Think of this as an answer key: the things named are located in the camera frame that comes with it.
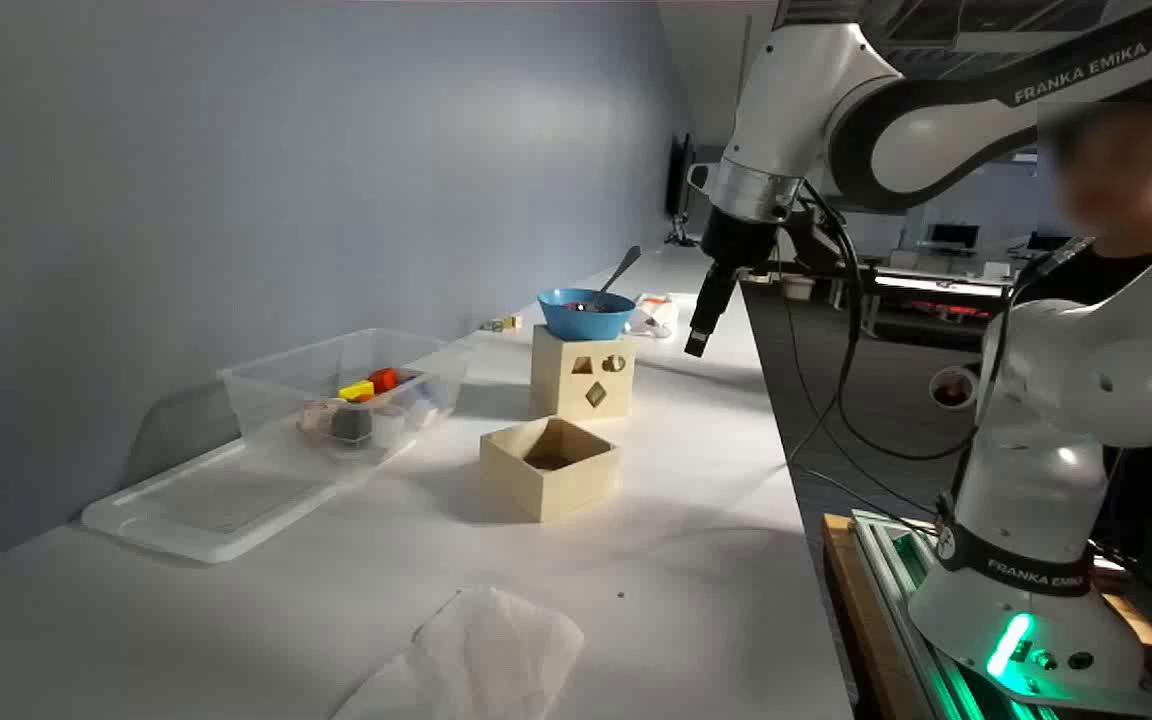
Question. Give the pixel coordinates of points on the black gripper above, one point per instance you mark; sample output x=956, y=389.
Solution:
x=743, y=246

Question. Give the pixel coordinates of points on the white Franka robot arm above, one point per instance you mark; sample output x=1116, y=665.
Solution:
x=1071, y=386

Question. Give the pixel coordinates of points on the wooden shape sorter box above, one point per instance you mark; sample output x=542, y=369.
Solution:
x=573, y=389

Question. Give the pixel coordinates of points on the open wooden box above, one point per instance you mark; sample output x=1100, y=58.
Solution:
x=529, y=485

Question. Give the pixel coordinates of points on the red block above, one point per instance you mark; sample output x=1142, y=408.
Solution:
x=385, y=381

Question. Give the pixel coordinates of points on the yellow block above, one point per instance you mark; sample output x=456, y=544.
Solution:
x=359, y=393

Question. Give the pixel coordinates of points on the clear plastic container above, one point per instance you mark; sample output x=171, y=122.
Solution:
x=284, y=386

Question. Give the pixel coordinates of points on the clear plastic container lid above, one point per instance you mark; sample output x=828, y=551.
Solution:
x=203, y=507

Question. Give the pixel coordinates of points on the metal spoon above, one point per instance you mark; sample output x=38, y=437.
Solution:
x=621, y=264

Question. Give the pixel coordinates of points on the blue plastic bowl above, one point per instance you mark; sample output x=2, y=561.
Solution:
x=584, y=320

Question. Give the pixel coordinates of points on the background desk with equipment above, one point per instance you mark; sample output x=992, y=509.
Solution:
x=936, y=287

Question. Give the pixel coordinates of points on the small white round cup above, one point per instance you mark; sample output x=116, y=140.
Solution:
x=955, y=389

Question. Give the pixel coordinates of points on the wooden robot mounting platform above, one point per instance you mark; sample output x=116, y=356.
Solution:
x=868, y=624

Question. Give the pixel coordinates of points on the dark round toy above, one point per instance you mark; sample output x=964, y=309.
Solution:
x=351, y=425

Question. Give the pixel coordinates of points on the white crumpled tissue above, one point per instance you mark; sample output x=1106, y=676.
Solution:
x=482, y=663

